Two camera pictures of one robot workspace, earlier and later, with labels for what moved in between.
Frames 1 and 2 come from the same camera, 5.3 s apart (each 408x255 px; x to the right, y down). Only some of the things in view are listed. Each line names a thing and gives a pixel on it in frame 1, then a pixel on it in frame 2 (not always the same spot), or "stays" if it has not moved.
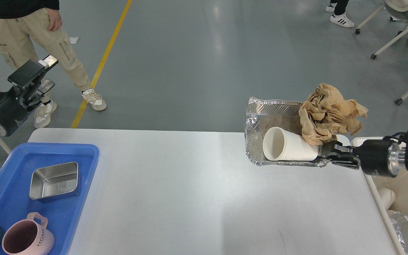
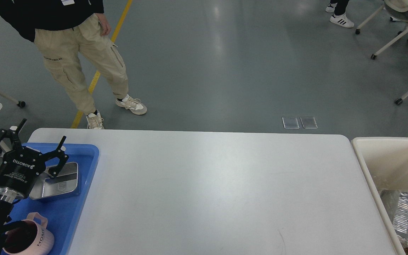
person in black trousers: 339,17 stays
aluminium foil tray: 261,115 -> 402,203
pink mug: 28,236 stays
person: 24,30 -> 62,29
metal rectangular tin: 54,180 stays
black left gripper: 5,109 -> 17,171
